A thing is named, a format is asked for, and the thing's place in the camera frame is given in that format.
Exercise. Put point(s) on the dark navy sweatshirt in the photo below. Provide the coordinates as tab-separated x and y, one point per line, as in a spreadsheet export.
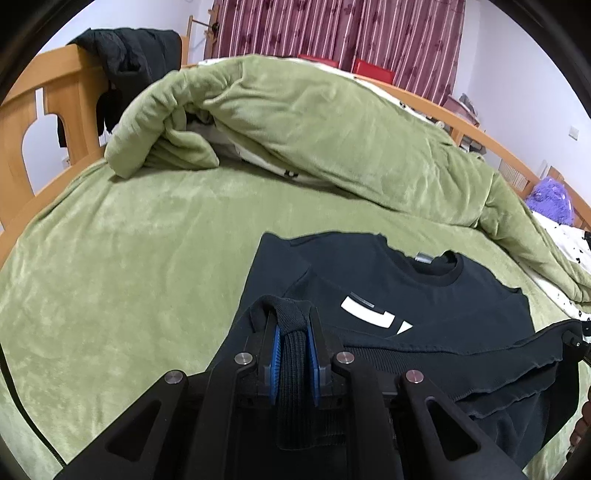
450	318

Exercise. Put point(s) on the maroon striped curtain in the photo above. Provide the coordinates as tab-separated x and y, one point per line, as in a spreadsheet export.
417	40

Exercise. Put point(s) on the black jacket on headboard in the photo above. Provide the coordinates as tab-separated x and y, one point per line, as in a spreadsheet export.
131	59

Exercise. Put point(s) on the clutter pile on desk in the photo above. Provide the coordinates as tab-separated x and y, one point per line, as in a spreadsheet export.
461	110

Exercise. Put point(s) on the green plush bed sheet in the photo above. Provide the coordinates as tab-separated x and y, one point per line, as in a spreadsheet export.
120	281

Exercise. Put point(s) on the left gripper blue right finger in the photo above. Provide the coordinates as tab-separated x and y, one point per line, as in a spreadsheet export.
320	359

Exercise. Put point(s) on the wooden clothes rack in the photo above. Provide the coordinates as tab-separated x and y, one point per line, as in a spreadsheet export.
196	50

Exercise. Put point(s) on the person right hand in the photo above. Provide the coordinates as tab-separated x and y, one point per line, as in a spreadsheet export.
582	425

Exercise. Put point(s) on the red chair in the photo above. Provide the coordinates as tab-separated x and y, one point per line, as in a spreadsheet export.
372	71
324	61

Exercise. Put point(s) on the green quilt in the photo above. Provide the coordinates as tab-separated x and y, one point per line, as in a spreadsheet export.
303	119

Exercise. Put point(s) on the purple plush toy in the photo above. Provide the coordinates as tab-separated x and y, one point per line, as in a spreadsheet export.
551	199

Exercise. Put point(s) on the left red chair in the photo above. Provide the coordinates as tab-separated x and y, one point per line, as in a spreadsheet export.
324	61

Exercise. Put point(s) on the right red chair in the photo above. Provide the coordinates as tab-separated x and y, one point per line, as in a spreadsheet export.
372	71

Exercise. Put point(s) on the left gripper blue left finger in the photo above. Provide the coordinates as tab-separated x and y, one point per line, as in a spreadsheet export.
269	362

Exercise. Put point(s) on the wall light switch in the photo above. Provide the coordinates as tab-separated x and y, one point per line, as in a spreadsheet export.
573	133

